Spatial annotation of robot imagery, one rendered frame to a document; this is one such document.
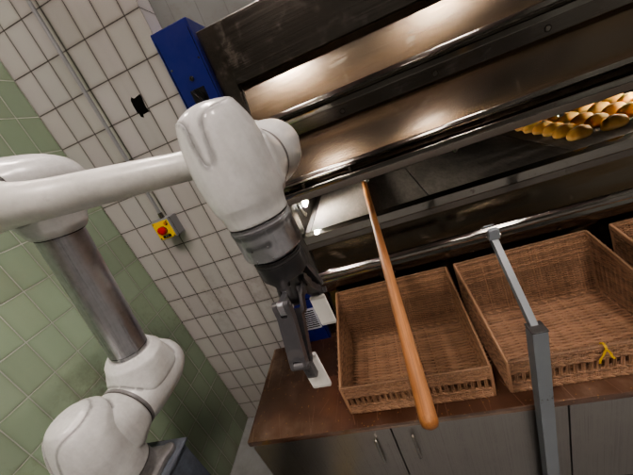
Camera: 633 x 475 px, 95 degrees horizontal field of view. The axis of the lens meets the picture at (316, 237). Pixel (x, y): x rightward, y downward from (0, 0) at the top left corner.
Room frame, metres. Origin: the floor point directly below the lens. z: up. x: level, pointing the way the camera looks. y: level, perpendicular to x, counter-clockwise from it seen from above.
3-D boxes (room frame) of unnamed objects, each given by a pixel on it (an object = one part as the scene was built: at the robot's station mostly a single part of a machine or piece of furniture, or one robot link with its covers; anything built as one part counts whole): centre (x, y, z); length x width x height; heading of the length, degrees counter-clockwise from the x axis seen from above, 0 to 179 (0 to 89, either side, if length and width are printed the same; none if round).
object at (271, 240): (0.40, 0.06, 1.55); 0.09 x 0.09 x 0.06
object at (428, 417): (1.13, -0.25, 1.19); 1.71 x 0.03 x 0.03; 166
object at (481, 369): (0.98, -0.18, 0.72); 0.56 x 0.49 x 0.28; 74
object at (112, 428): (0.58, 0.70, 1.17); 0.18 x 0.16 x 0.22; 162
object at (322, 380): (0.34, 0.08, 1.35); 0.03 x 0.01 x 0.07; 74
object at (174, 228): (1.43, 0.65, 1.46); 0.10 x 0.07 x 0.10; 75
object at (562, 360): (0.84, -0.75, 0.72); 0.56 x 0.49 x 0.28; 76
